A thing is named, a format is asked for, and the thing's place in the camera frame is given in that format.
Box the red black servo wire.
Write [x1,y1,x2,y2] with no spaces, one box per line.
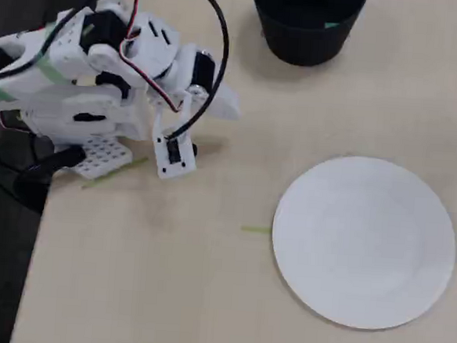
[113,0,193,114]

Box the short green tape strip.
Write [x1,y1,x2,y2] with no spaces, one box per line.
[241,224,273,236]

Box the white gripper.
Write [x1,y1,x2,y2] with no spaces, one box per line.
[164,40,246,122]

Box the black round bin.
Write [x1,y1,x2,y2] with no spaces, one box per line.
[246,0,369,71]

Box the black table clamp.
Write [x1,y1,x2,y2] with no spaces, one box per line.
[12,142,88,216]

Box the white perforated base plate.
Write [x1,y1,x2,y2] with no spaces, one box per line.
[74,133,135,182]

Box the white round plate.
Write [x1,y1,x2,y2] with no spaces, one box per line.
[265,150,457,336]

